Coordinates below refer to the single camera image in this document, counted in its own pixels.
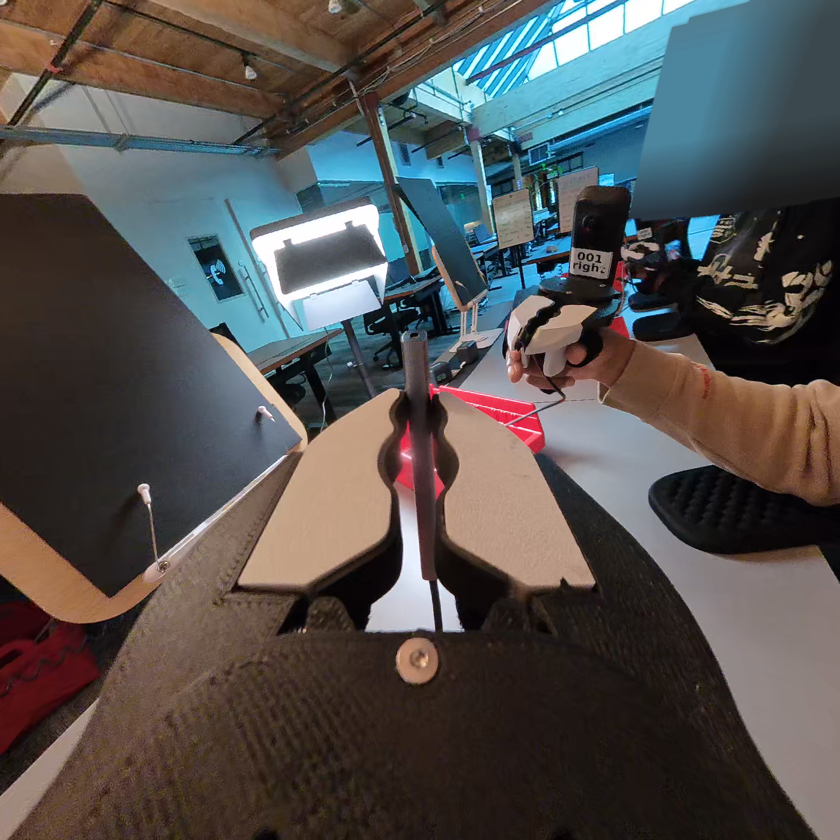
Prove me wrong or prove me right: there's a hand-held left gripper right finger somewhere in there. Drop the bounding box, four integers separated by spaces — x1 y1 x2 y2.
433 387 597 598

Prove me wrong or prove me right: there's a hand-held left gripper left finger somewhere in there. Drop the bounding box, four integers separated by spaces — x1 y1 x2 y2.
238 388 404 597

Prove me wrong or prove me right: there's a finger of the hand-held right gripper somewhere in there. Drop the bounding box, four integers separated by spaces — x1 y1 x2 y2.
521 307 580 358
507 295 557 355

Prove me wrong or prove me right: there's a grey usb hub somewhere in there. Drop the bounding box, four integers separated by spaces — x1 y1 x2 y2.
402 330 439 583

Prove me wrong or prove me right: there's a person's right forearm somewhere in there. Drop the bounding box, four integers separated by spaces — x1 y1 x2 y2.
598 340 840 508

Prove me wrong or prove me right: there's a person's right hand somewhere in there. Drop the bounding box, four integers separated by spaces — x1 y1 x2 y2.
505 327 636 395

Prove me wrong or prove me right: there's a wooden notice board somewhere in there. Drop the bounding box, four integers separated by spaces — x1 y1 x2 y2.
492 189 534 250
556 166 600 235

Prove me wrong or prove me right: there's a wooden office desk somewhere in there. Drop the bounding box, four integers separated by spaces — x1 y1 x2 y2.
382 274 454 337
248 327 345 424

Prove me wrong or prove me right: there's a black board wooden easel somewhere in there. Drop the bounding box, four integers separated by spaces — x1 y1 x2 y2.
394 176 505 350

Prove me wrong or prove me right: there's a black office chair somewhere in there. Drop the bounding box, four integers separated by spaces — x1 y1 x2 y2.
363 305 421 367

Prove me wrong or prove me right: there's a dark light stand pole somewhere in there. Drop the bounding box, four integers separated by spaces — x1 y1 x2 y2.
340 320 380 400

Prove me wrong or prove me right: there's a printed black cloth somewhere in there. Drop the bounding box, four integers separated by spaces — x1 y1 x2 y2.
620 197 840 387

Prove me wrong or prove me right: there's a black chair armrest pad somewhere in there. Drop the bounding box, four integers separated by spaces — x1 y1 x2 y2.
647 465 840 557

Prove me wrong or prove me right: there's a bright white panel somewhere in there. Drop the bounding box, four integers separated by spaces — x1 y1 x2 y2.
249 199 389 332

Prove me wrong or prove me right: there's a black tablet tan rim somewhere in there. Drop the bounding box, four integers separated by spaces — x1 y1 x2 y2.
0 192 309 624

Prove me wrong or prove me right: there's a red bag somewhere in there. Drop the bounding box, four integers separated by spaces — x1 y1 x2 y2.
0 600 101 757

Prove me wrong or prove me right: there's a dark wall sign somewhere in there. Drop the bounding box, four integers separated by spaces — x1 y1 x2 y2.
188 234 245 303

